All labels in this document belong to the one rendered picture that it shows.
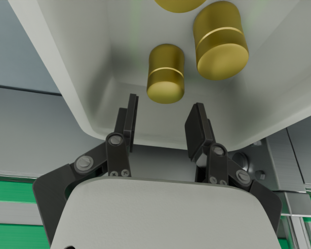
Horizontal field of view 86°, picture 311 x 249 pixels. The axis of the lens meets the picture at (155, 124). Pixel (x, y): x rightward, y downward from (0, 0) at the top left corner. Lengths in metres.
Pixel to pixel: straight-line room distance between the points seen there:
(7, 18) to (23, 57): 0.05
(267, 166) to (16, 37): 0.30
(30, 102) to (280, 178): 0.33
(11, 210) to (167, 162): 0.21
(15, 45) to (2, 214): 0.20
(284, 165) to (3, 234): 0.32
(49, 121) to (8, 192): 0.10
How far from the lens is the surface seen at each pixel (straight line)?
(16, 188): 0.29
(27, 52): 0.26
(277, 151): 0.22
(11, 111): 0.32
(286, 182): 0.21
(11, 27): 0.24
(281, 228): 0.33
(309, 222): 0.25
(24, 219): 0.29
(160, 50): 0.16
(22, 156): 0.28
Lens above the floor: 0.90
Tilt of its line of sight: 26 degrees down
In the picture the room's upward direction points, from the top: 176 degrees counter-clockwise
